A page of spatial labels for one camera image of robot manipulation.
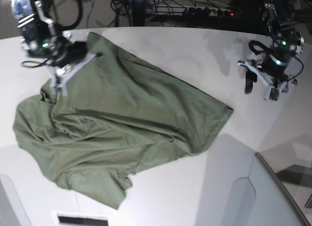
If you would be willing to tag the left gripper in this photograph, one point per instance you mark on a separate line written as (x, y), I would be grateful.
(271, 72)

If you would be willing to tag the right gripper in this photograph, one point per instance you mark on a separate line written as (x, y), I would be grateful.
(64, 67)

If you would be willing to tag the green t-shirt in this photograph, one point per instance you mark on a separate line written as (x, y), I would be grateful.
(121, 115)

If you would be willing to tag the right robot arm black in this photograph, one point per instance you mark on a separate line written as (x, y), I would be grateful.
(47, 43)

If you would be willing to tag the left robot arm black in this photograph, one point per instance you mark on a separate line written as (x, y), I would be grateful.
(287, 45)

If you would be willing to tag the black power strip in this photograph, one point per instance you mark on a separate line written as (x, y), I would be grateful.
(208, 12)

